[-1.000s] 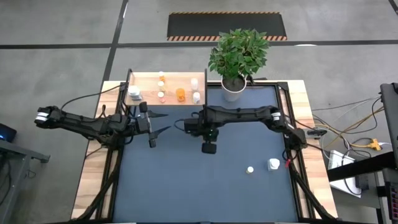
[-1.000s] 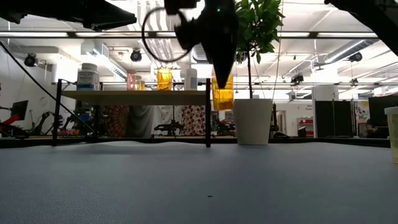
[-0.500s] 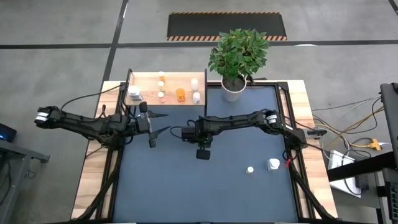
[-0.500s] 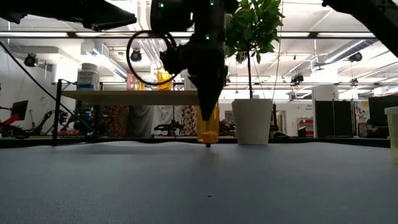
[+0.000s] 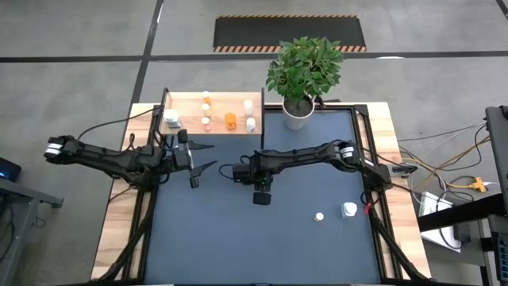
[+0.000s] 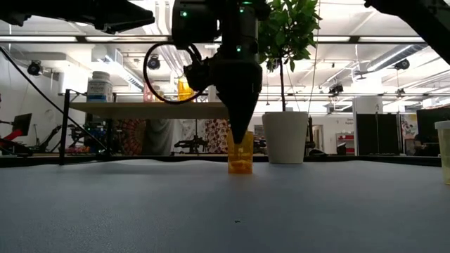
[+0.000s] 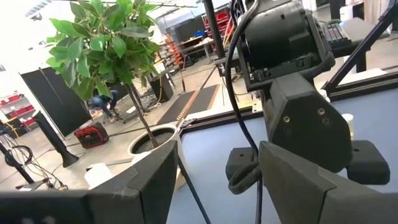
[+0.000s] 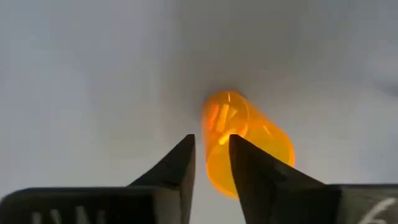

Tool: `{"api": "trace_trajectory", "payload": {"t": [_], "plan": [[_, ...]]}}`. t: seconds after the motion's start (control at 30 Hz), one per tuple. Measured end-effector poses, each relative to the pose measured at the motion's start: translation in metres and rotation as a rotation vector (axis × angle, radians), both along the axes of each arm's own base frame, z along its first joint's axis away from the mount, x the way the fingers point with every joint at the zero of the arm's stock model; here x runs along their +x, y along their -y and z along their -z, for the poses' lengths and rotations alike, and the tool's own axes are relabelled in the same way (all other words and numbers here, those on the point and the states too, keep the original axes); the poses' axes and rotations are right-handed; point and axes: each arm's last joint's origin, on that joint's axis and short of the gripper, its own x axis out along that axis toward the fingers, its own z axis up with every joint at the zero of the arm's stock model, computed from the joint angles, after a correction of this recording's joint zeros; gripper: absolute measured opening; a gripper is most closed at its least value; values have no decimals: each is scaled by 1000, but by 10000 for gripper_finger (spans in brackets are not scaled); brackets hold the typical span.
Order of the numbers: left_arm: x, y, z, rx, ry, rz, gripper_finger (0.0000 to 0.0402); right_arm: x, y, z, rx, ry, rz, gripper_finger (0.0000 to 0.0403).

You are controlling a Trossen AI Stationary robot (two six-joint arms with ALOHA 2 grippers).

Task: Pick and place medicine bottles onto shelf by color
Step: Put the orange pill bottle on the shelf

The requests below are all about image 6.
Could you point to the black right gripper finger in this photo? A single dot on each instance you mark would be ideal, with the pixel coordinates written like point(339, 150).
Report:
point(240, 112)

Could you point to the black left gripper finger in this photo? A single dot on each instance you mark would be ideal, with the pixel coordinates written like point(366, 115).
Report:
point(119, 17)

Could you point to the large orange bottle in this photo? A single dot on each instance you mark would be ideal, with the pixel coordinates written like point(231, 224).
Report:
point(181, 92)
point(240, 161)

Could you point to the large white labelled bottle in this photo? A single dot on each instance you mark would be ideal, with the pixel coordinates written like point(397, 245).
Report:
point(99, 88)

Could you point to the pale yellow bottle white cap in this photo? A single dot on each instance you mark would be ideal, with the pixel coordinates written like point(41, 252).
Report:
point(444, 154)

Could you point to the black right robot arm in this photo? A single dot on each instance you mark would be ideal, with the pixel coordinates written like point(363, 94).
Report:
point(429, 24)

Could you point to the black background robot arm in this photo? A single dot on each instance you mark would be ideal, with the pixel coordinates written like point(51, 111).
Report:
point(49, 138)
point(191, 144)

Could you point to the circle patterned cloth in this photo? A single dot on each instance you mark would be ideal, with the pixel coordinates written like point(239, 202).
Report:
point(216, 135)

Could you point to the green plant in white pot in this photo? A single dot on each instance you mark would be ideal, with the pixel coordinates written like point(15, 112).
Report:
point(284, 137)

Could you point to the grey hanging cloth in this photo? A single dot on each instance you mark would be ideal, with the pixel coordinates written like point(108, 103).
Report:
point(158, 137)

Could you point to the blue table mat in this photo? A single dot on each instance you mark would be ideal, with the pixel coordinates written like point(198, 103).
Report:
point(211, 211)

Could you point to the mandala patterned cloth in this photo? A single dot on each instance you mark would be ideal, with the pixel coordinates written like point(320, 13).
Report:
point(130, 137)

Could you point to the black monitor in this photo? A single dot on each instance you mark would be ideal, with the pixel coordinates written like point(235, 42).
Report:
point(21, 124)
point(433, 121)

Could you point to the black partition panels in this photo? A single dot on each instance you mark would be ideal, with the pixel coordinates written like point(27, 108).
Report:
point(378, 133)

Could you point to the floral poster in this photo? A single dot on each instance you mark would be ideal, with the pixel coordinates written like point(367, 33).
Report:
point(409, 126)

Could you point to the person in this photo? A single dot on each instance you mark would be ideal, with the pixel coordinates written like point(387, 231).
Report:
point(422, 145)

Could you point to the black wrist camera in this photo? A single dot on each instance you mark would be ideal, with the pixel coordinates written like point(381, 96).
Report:
point(198, 75)

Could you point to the black ceiling camera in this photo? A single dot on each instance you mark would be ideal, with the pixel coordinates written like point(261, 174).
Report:
point(34, 67)
point(401, 64)
point(153, 63)
point(335, 88)

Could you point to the black table frame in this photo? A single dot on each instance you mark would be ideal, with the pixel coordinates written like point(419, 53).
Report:
point(386, 159)

